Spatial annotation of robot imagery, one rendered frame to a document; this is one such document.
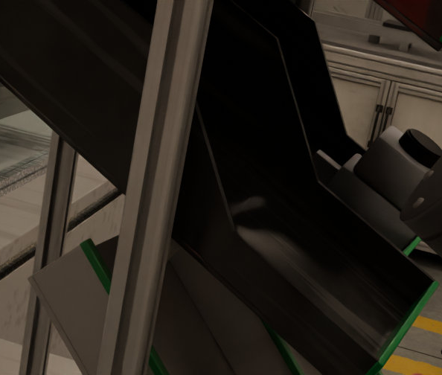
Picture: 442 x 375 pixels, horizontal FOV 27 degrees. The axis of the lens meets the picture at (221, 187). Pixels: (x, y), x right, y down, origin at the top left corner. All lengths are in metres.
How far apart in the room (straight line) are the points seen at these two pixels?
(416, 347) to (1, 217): 2.29
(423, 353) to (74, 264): 3.09
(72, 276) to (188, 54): 0.15
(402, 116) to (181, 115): 3.91
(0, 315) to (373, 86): 3.04
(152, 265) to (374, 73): 3.87
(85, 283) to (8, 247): 0.95
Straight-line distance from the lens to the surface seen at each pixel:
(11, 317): 1.53
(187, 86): 0.40
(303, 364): 0.73
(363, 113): 4.32
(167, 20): 0.40
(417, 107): 4.29
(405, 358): 3.45
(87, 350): 0.49
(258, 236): 0.49
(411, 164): 0.59
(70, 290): 0.49
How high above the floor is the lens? 1.38
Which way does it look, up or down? 16 degrees down
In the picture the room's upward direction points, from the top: 11 degrees clockwise
